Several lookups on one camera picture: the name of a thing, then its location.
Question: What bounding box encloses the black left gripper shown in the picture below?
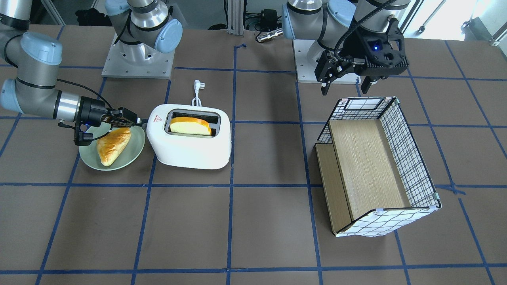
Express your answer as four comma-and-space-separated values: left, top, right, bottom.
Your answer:
314, 19, 409, 96

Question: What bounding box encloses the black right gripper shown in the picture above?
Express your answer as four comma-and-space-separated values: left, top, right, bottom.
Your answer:
74, 96, 148, 146

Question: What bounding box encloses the white toaster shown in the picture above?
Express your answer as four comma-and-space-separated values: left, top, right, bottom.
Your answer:
146, 104, 232, 169

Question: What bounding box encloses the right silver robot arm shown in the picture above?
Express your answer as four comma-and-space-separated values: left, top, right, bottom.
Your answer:
0, 0, 147, 146

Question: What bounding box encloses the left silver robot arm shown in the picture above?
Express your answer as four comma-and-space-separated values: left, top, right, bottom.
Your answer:
255, 0, 409, 95

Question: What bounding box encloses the toast slice in toaster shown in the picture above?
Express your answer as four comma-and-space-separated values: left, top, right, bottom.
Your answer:
170, 117, 212, 136

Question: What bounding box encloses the golden bread pastry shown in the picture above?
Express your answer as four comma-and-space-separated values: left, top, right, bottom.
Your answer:
96, 128, 132, 167

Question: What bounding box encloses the light green plate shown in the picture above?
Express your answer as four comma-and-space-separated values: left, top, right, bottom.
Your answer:
79, 123, 145, 170

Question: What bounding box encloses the silver metal cylinder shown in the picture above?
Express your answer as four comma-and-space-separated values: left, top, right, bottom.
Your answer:
255, 28, 284, 44

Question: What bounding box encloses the checkered fabric box with wood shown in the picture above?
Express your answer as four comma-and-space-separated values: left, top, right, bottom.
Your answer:
315, 96, 442, 238

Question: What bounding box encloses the black power adapter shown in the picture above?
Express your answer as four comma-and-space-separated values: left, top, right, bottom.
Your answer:
259, 9, 278, 30

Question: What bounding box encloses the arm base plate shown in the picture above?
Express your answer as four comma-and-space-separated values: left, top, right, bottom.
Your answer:
101, 34, 175, 79
292, 39, 362, 84

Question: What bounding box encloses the white toaster power cord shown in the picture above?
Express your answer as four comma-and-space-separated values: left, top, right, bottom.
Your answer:
191, 80, 203, 107

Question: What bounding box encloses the aluminium profile post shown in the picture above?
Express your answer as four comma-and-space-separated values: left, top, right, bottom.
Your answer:
226, 0, 244, 37

